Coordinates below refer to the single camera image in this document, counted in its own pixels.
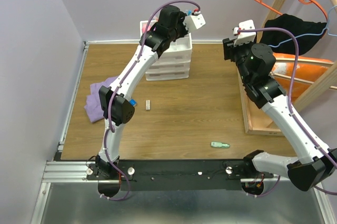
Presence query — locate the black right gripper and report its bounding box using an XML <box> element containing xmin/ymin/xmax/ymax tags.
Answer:
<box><xmin>223</xmin><ymin>36</ymin><xmax>258</xmax><ymax>84</ymax></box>

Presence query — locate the pink cap pencil tube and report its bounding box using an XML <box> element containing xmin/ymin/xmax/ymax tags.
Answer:
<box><xmin>141</xmin><ymin>23</ymin><xmax>147</xmax><ymax>33</ymax></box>

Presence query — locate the white plastic drawer organizer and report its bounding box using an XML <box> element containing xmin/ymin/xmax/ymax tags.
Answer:
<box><xmin>145</xmin><ymin>34</ymin><xmax>192</xmax><ymax>81</ymax></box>

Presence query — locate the white eraser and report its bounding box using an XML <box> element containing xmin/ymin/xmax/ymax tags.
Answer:
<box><xmin>145</xmin><ymin>100</ymin><xmax>151</xmax><ymax>110</ymax></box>

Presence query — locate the green stapler remover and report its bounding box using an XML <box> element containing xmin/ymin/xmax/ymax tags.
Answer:
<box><xmin>211</xmin><ymin>141</ymin><xmax>230</xmax><ymax>149</ymax></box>

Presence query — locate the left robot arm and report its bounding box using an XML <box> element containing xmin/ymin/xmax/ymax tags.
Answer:
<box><xmin>95</xmin><ymin>4</ymin><xmax>206</xmax><ymax>179</ymax></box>

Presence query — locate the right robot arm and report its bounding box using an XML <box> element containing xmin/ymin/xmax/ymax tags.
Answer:
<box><xmin>223</xmin><ymin>38</ymin><xmax>336</xmax><ymax>191</ymax></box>

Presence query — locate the orange white tie-dye garment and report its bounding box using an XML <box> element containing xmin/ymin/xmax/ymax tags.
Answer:
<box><xmin>272</xmin><ymin>53</ymin><xmax>331</xmax><ymax>103</ymax></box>

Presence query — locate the black garment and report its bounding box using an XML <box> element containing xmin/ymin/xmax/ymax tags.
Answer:
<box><xmin>259</xmin><ymin>13</ymin><xmax>329</xmax><ymax>55</ymax></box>

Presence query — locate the wooden hanger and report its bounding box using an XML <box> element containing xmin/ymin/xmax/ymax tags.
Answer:
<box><xmin>273</xmin><ymin>58</ymin><xmax>337</xmax><ymax>90</ymax></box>

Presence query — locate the purple cloth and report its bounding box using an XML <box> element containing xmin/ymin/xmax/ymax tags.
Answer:
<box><xmin>84</xmin><ymin>77</ymin><xmax>116</xmax><ymax>123</ymax></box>

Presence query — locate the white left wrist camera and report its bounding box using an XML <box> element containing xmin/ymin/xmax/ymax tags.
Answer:
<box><xmin>183</xmin><ymin>14</ymin><xmax>206</xmax><ymax>33</ymax></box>

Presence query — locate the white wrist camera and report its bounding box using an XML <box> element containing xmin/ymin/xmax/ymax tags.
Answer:
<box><xmin>183</xmin><ymin>14</ymin><xmax>206</xmax><ymax>33</ymax></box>
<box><xmin>233</xmin><ymin>19</ymin><xmax>256</xmax><ymax>47</ymax></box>

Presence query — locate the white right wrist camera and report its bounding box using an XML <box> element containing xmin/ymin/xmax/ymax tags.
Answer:
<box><xmin>233</xmin><ymin>19</ymin><xmax>256</xmax><ymax>47</ymax></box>

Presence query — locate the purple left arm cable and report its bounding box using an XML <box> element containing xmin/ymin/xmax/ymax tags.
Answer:
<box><xmin>99</xmin><ymin>0</ymin><xmax>201</xmax><ymax>201</ymax></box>

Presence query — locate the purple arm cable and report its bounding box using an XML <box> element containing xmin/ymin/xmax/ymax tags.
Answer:
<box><xmin>238</xmin><ymin>27</ymin><xmax>337</xmax><ymax>198</ymax></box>
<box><xmin>99</xmin><ymin>0</ymin><xmax>201</xmax><ymax>201</ymax></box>

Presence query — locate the light blue wire hanger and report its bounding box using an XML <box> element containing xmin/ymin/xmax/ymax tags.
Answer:
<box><xmin>261</xmin><ymin>4</ymin><xmax>337</xmax><ymax>50</ymax></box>

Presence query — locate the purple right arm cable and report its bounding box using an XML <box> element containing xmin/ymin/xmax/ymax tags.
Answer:
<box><xmin>238</xmin><ymin>27</ymin><xmax>337</xmax><ymax>198</ymax></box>

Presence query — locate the wooden clothes rack frame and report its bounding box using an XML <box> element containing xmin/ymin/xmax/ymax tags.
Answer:
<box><xmin>250</xmin><ymin>0</ymin><xmax>337</xmax><ymax>111</ymax></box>

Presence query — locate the aluminium frame rail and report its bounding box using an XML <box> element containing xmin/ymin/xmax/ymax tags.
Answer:
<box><xmin>32</xmin><ymin>157</ymin><xmax>336</xmax><ymax>223</ymax></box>

